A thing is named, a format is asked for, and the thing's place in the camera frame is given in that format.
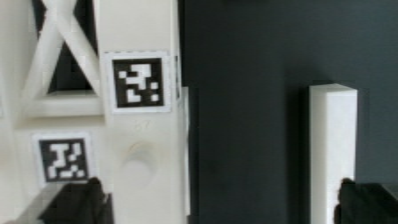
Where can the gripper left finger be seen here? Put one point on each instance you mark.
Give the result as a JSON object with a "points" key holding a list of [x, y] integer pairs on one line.
{"points": [[80, 205]]}

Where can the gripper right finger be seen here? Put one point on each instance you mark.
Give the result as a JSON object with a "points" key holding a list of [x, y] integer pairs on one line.
{"points": [[366, 203]]}

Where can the white chair back frame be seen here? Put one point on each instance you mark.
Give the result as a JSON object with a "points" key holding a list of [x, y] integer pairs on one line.
{"points": [[93, 107]]}

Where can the white U-shaped fence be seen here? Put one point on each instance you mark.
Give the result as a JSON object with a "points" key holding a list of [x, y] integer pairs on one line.
{"points": [[333, 137]]}

